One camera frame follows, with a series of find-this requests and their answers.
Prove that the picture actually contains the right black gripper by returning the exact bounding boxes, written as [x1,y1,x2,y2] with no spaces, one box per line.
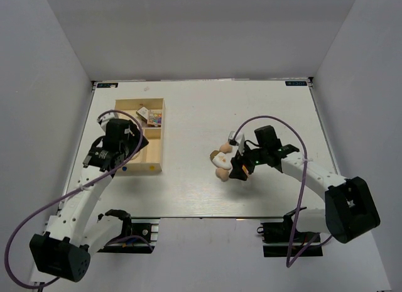
[229,141,268,181]

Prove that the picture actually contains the orange tube white cap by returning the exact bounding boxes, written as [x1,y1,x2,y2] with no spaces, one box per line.
[242,165,249,180]

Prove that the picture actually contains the small colourful eyeshadow palette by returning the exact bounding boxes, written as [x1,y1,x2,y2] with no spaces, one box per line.
[147,110,163,127]

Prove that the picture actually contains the round beige powder puff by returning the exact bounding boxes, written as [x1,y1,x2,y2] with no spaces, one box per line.
[131,148,147,163]

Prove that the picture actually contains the gold eyeshadow palette white label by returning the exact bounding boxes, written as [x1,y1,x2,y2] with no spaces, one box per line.
[136,106,149,123]

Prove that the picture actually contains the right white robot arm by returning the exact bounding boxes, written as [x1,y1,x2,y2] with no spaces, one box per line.
[228,126,381,244]

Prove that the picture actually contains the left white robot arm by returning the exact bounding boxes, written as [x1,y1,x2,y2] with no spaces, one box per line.
[30,114,148,282]

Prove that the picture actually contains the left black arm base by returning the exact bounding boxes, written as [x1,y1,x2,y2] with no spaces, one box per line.
[99,218,160,254]

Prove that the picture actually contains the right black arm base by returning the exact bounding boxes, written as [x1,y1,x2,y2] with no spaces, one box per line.
[256,222,323,257]

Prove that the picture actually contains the beige makeup sponge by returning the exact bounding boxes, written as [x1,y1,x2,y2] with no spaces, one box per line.
[219,143,233,154]
[215,168,229,182]

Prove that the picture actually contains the white bottle gold cap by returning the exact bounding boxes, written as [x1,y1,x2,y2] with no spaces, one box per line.
[210,150,232,170]

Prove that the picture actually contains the wooden divided organizer box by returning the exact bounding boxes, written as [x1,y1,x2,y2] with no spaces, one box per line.
[109,98,167,174]

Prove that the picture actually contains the left blue table sticker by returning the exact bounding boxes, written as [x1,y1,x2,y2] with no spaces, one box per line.
[97,82,119,89]

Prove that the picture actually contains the blue table sticker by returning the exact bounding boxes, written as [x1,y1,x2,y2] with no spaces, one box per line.
[97,82,119,89]
[285,80,308,87]

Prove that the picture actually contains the right blue table sticker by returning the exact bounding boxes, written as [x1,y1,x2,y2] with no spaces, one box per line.
[285,80,308,87]

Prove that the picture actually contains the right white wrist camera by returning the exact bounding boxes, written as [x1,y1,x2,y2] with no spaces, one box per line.
[227,131,245,155]

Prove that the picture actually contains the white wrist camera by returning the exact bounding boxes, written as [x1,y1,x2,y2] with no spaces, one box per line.
[227,131,245,155]
[97,114,116,132]

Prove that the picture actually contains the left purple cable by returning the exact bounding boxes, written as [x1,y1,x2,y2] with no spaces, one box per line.
[4,109,155,288]

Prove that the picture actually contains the purple cable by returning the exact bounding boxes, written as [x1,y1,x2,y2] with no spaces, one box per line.
[232,116,334,268]
[4,109,155,288]

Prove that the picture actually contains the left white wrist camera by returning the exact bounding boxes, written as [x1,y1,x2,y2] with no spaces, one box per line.
[97,114,116,132]

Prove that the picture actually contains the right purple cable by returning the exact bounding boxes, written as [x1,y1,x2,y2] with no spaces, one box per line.
[232,116,334,268]

